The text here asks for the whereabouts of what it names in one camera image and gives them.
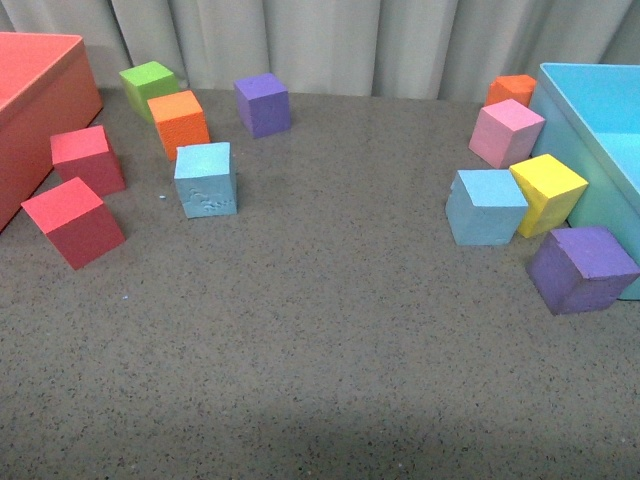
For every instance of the orange foam block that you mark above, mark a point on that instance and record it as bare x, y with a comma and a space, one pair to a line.
517, 87
180, 121

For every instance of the orange foam block left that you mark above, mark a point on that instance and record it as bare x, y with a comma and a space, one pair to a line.
180, 121

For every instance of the purple foam block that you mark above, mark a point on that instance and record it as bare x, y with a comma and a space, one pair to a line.
263, 104
581, 269

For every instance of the red foam block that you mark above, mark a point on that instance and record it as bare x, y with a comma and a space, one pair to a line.
87, 153
76, 221

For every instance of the green foam block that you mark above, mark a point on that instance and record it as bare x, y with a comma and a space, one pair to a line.
147, 81

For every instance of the dented light blue foam block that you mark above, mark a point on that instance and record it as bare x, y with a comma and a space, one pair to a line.
205, 180

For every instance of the white curtain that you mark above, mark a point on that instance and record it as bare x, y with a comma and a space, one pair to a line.
450, 50

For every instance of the red plastic bin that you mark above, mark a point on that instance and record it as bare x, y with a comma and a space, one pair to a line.
47, 88

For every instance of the red foam block front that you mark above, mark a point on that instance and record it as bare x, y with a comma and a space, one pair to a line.
76, 221

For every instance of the yellow foam block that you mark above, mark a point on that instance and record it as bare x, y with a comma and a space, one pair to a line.
551, 189

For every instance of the red foam block rear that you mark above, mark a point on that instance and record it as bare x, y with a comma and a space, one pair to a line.
87, 153

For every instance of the light blue plastic bin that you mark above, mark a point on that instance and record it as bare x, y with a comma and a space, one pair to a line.
592, 126

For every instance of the pink foam block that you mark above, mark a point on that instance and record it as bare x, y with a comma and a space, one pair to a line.
505, 133

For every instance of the orange foam block right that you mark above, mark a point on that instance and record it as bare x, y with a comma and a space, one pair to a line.
517, 87

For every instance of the purple foam block right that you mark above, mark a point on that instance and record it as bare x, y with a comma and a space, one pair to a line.
581, 269

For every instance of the purple foam block left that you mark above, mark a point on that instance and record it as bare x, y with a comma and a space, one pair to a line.
263, 104

